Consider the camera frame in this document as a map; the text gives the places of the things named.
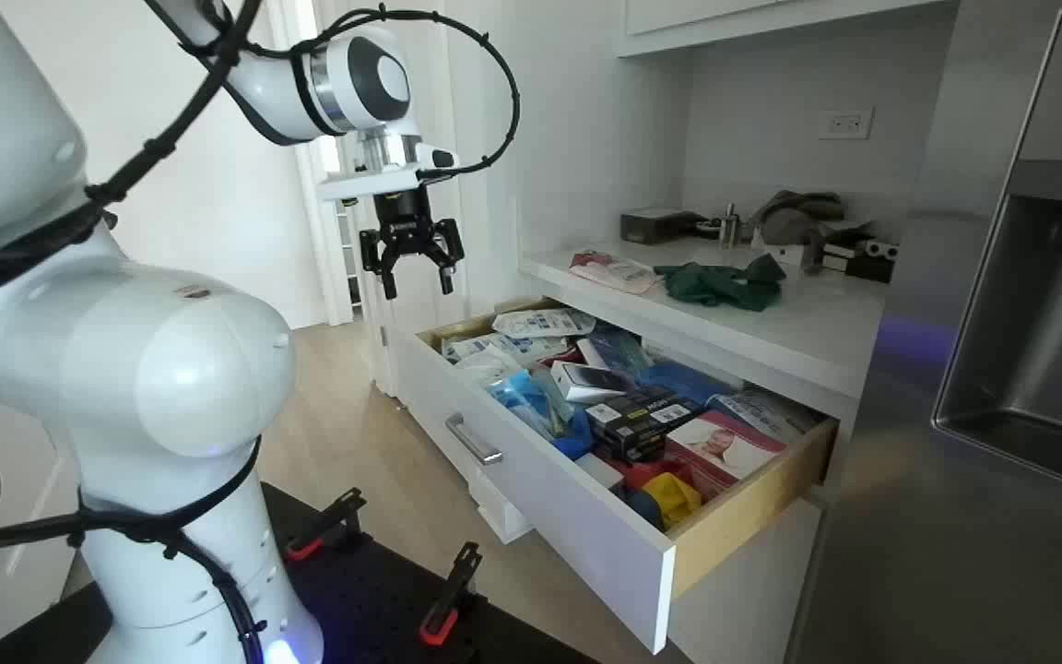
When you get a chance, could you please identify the black white device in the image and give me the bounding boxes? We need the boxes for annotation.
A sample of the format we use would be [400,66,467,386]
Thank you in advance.
[799,226,904,289]

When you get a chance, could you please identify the flat blue book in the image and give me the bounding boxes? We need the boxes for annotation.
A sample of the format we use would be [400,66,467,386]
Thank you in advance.
[633,358,736,408]

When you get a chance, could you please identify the stainless steel refrigerator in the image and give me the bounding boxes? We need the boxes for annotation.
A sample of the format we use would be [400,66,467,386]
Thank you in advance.
[786,0,1062,664]

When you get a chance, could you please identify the silver drawer handle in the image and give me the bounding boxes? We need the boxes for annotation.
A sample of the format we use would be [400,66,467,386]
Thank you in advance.
[442,414,510,470]

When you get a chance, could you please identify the black printed box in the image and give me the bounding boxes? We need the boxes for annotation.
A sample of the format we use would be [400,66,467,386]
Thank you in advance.
[581,383,709,466]

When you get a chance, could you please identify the dark green cloth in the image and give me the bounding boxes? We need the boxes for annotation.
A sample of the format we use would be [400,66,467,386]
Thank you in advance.
[655,249,789,312]

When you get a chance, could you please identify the flat white printed package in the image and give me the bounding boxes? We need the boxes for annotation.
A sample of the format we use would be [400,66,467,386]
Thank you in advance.
[486,306,602,348]

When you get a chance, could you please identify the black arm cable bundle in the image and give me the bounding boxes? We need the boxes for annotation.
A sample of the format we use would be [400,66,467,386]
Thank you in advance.
[0,0,523,664]

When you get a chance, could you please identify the white cabinet drawer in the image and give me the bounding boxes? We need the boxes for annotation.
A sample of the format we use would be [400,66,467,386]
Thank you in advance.
[392,290,840,655]

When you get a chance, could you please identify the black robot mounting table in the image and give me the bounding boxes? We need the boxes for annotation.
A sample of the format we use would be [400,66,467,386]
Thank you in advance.
[0,481,596,664]

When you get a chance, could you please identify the white wall outlet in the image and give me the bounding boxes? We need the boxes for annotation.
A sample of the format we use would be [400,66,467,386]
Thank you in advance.
[822,106,877,139]

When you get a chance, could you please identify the white base cabinet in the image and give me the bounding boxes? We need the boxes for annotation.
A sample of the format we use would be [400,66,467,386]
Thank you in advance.
[368,237,892,664]

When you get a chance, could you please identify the small white blue box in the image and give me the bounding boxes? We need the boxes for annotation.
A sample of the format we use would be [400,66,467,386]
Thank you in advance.
[545,358,633,408]

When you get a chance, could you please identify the white upper cabinet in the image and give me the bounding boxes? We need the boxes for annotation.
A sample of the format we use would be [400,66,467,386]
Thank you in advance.
[615,0,960,59]

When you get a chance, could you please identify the black clamp red tips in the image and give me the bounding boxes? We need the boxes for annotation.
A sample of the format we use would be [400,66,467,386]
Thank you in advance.
[418,537,486,654]
[281,483,368,568]

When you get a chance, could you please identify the red white booklet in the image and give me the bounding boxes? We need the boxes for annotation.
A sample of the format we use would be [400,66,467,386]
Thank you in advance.
[563,247,662,300]

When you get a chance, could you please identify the small dark box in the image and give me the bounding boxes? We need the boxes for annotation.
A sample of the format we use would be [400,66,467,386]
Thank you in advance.
[615,206,709,247]

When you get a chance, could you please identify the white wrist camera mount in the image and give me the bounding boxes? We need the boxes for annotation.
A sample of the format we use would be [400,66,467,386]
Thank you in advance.
[312,144,462,206]

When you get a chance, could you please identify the light blue plastic pack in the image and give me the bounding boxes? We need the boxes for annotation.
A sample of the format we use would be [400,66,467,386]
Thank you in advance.
[486,365,596,460]

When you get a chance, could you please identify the red white box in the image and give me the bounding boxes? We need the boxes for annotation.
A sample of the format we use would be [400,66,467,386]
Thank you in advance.
[662,407,789,483]

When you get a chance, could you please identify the grey flat packet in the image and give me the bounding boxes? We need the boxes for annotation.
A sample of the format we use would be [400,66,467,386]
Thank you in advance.
[711,383,826,445]

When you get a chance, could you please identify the small dark bottle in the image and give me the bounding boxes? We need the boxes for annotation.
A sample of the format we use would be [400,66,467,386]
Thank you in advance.
[716,199,748,247]

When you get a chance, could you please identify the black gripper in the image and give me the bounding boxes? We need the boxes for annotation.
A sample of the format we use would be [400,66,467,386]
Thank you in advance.
[357,189,467,302]

